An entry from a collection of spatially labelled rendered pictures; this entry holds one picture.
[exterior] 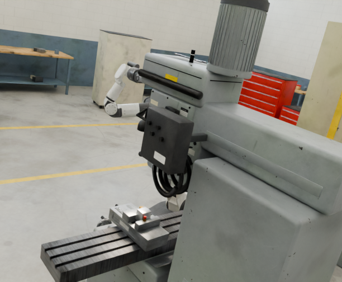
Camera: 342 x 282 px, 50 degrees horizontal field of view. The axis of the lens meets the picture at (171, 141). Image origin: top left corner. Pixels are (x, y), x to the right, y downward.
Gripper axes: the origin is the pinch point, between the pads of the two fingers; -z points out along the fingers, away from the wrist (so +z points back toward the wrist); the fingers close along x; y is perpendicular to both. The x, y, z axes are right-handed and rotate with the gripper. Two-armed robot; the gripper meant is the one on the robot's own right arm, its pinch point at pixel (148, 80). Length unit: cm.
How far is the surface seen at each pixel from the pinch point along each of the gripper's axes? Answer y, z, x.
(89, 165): 170, 233, 101
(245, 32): -37, -77, -15
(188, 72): -16, -57, -23
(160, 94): -1.2, -39.6, -21.5
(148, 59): -15.8, -26.9, -22.5
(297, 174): 6, -119, -21
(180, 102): -2, -54, -22
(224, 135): 4, -84, -21
